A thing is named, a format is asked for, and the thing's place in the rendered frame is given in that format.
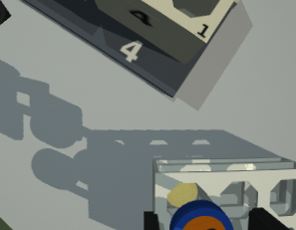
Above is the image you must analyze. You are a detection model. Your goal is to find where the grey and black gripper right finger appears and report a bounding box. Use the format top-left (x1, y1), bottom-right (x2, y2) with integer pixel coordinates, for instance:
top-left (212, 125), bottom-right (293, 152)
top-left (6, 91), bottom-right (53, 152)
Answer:
top-left (248, 207), bottom-right (290, 230)

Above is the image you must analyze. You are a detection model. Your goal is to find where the white tube rack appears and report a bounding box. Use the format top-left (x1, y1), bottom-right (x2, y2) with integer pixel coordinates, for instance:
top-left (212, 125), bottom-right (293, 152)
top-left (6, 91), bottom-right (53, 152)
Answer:
top-left (152, 157), bottom-right (296, 230)

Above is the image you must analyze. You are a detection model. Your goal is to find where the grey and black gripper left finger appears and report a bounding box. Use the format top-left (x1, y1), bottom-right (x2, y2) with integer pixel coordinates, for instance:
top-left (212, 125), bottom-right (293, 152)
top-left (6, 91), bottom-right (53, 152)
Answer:
top-left (144, 211), bottom-right (159, 230)

